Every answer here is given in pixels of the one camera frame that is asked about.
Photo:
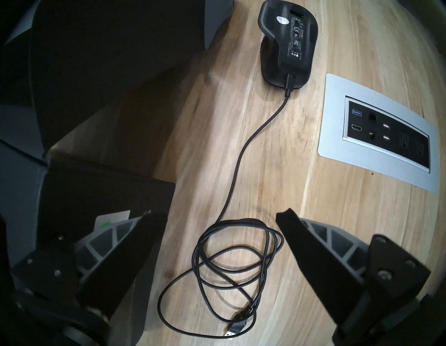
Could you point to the white green box label sticker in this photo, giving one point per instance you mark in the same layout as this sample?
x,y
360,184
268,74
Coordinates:
x,y
109,219

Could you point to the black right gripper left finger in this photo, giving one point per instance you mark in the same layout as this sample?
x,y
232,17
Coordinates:
x,y
111,258

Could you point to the silver table power outlet panel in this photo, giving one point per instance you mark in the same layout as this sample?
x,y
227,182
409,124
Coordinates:
x,y
334,139

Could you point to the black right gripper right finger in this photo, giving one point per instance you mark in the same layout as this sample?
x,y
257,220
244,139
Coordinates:
x,y
331,265

